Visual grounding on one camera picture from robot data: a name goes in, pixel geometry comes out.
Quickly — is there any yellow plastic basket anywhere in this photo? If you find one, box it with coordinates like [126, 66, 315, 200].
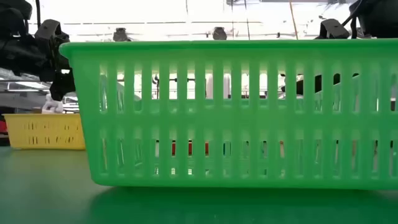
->
[2, 113, 86, 151]

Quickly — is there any green plastic basket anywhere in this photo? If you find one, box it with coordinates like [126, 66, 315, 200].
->
[58, 39, 398, 190]

